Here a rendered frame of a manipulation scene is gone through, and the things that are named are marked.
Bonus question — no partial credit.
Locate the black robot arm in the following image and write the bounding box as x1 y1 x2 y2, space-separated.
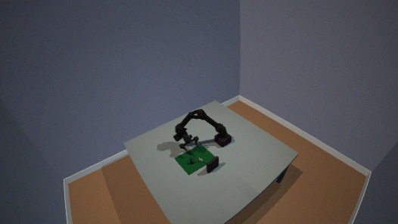
173 109 228 142

